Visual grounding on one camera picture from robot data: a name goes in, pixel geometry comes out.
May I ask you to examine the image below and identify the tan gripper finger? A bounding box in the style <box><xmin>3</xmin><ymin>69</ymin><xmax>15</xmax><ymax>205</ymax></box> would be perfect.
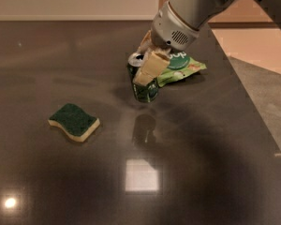
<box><xmin>133</xmin><ymin>50</ymin><xmax>170</xmax><ymax>86</ymax></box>
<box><xmin>137</xmin><ymin>30</ymin><xmax>154</xmax><ymax>54</ymax></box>

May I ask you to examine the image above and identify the green soda can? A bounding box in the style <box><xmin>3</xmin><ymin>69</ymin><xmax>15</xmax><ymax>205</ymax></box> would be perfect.
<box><xmin>126</xmin><ymin>52</ymin><xmax>158</xmax><ymax>103</ymax></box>

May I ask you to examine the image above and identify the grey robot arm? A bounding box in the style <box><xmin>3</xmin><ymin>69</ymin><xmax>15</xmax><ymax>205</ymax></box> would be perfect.
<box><xmin>133</xmin><ymin>0</ymin><xmax>281</xmax><ymax>86</ymax></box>

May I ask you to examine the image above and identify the green snack bag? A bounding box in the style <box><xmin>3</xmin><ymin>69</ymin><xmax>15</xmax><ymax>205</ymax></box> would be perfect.
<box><xmin>157</xmin><ymin>52</ymin><xmax>207</xmax><ymax>87</ymax></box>

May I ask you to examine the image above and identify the green and yellow sponge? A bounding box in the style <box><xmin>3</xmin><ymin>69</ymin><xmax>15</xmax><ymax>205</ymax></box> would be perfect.
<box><xmin>48</xmin><ymin>103</ymin><xmax>100</xmax><ymax>143</ymax></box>

